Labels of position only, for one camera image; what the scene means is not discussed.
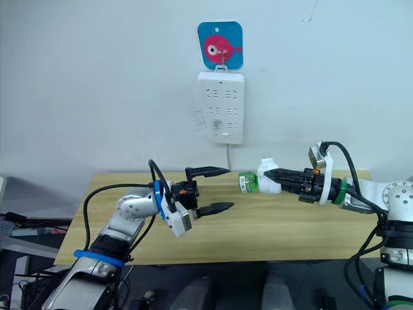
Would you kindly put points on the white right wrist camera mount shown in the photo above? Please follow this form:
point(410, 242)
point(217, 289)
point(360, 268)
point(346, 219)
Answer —
point(326, 187)

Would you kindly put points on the blue fish wall hook plate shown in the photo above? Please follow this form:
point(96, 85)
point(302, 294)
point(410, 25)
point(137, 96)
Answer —
point(222, 35)

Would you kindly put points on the grey rounded shape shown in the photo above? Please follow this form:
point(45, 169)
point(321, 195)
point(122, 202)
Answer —
point(193, 294)
point(276, 290)

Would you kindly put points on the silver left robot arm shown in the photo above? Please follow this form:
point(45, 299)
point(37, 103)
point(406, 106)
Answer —
point(132, 206)

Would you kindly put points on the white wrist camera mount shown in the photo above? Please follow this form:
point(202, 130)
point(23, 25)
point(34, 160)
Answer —
point(179, 223)
point(326, 187)

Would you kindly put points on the white power strip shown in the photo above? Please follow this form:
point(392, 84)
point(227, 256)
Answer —
point(222, 106)

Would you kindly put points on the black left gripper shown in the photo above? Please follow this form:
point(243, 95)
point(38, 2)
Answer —
point(187, 195)

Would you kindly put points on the blue band on left forearm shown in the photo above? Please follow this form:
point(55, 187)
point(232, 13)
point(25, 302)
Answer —
point(96, 256)

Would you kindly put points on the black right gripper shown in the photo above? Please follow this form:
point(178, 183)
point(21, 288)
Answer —
point(311, 187)

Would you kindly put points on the silver metal wall hook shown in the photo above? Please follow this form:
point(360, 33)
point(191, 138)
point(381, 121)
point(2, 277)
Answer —
point(222, 58)

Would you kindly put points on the white mosquito repellent heater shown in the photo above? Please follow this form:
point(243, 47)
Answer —
point(269, 188)

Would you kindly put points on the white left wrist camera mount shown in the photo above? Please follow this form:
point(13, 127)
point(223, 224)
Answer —
point(179, 223)

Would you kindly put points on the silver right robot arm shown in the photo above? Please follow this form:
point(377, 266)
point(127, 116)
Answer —
point(397, 193)

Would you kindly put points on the grey metal desk frame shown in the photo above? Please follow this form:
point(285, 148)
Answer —
point(29, 247)

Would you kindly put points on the green liquid bottle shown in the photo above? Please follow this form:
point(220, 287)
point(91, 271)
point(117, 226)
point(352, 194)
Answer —
point(247, 182)

